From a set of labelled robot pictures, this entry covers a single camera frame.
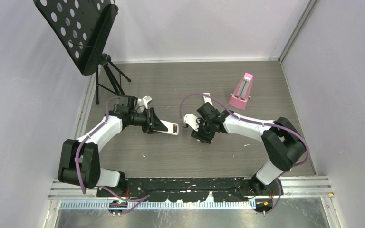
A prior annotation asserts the black perforated music stand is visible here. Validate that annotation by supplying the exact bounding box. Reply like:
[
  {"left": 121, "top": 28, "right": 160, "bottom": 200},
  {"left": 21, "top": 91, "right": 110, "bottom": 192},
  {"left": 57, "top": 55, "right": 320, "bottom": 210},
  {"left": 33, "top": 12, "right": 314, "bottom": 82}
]
[{"left": 34, "top": 0, "right": 125, "bottom": 96}]

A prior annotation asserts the long white remote control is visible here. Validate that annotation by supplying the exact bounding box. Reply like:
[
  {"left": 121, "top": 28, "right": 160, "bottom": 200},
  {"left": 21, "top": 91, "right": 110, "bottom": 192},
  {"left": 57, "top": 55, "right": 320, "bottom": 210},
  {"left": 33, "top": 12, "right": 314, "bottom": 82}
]
[{"left": 203, "top": 93, "right": 213, "bottom": 105}]

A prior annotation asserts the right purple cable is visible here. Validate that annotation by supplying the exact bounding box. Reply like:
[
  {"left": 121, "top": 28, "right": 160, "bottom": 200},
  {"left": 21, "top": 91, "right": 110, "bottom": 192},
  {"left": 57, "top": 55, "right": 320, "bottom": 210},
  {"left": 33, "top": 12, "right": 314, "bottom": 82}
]
[{"left": 178, "top": 93, "right": 311, "bottom": 167}]

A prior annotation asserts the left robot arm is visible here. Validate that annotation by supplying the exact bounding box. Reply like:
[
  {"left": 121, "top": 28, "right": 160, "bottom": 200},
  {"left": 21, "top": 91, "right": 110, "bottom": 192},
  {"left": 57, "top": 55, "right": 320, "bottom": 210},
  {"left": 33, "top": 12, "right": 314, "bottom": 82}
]
[{"left": 58, "top": 95, "right": 179, "bottom": 197}]

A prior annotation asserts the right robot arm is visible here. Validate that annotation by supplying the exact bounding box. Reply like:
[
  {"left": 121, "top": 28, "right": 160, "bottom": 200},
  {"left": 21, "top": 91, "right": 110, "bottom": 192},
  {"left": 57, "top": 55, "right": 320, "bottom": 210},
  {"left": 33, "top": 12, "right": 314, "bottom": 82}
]
[{"left": 182, "top": 102, "right": 307, "bottom": 195}]

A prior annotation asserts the purple cable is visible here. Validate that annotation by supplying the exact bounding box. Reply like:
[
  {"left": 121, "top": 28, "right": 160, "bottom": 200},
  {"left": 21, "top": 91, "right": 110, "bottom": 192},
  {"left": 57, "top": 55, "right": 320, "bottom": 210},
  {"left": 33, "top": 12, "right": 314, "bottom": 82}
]
[
  {"left": 178, "top": 93, "right": 311, "bottom": 167},
  {"left": 75, "top": 95, "right": 150, "bottom": 203}
]

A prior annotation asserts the pink metronome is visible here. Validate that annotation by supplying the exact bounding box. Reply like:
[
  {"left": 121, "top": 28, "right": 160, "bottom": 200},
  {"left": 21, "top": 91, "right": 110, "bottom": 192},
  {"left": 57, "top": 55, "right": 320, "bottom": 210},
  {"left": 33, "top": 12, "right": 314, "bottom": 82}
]
[{"left": 228, "top": 73, "right": 253, "bottom": 110}]

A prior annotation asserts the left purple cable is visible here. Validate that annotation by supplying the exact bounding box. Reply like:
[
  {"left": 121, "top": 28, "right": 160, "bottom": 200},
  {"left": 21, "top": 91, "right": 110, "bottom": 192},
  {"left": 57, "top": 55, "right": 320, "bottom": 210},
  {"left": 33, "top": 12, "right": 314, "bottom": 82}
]
[{"left": 75, "top": 95, "right": 150, "bottom": 203}]

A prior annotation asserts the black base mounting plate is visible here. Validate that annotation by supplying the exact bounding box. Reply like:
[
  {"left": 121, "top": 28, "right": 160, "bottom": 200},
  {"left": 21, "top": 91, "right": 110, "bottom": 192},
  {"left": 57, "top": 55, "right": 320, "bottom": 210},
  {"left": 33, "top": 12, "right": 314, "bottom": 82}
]
[{"left": 96, "top": 177, "right": 283, "bottom": 203}]

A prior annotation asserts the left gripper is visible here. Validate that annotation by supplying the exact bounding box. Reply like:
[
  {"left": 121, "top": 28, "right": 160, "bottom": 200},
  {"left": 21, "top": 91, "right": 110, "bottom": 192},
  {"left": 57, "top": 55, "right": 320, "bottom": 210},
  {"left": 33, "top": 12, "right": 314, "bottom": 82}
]
[{"left": 129, "top": 107, "right": 168, "bottom": 134}]

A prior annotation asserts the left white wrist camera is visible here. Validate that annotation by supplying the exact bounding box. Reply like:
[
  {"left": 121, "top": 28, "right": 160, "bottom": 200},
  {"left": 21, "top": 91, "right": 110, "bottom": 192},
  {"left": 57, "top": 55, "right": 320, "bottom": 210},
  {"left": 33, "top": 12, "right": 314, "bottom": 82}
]
[{"left": 136, "top": 96, "right": 153, "bottom": 112}]

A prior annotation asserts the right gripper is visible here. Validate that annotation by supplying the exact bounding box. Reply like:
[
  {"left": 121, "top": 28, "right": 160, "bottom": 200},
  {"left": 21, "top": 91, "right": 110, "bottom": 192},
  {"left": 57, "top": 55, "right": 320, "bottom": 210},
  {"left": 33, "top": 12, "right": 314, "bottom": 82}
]
[{"left": 191, "top": 117, "right": 215, "bottom": 144}]

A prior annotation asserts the small white remote control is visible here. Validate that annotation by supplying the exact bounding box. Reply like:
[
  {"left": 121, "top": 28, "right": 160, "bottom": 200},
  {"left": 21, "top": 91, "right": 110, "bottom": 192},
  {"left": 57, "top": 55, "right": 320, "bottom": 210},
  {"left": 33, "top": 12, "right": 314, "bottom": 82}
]
[{"left": 160, "top": 120, "right": 179, "bottom": 135}]

